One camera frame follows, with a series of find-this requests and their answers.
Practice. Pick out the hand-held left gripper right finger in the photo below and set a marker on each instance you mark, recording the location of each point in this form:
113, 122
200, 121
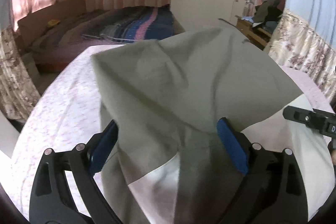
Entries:
232, 148

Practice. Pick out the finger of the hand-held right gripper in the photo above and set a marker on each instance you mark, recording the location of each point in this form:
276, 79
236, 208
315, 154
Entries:
298, 113

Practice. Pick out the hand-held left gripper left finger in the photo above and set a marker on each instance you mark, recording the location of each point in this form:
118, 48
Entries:
101, 148

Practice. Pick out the olive and white jacket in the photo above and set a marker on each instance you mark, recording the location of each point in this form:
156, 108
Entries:
183, 82

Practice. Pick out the pile of dark clothes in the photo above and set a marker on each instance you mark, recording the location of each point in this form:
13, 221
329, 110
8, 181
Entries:
270, 8

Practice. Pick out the blue floral curtain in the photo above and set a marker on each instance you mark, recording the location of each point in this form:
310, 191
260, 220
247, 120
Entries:
302, 37

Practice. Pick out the wooden desk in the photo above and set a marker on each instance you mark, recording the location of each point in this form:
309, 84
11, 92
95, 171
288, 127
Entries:
249, 29

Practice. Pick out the brown bed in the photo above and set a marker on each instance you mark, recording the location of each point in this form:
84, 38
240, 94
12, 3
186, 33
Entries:
52, 40

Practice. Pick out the striped blue pink quilt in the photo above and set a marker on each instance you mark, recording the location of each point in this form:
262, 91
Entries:
141, 24

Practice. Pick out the small yellow object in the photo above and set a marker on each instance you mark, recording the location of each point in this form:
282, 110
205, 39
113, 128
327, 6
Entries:
53, 23

